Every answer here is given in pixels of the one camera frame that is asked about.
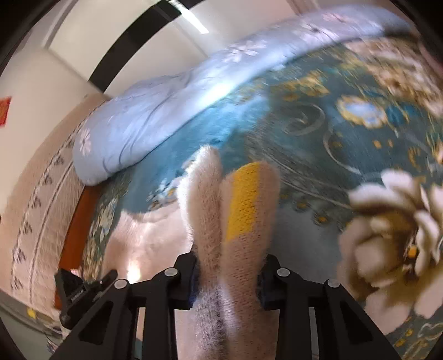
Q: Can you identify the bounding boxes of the teal floral plush blanket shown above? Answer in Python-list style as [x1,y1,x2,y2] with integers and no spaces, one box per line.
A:
[83,37,442,359]

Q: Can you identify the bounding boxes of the beige fuzzy knit sweater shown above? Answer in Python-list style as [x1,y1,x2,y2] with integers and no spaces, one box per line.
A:
[101,145,280,359]

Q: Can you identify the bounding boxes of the beige quilted headboard cover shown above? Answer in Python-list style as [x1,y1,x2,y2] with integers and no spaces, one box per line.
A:
[1,94,106,320]

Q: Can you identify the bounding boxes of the brown wooden bed frame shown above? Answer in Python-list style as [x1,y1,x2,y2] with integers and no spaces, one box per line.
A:
[54,184,104,311]

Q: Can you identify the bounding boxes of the red paper wall decoration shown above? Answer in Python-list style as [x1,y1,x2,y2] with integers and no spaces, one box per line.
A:
[0,97,12,127]

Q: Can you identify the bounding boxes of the light blue floral duvet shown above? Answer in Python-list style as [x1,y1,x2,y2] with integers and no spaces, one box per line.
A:
[72,4,411,186]

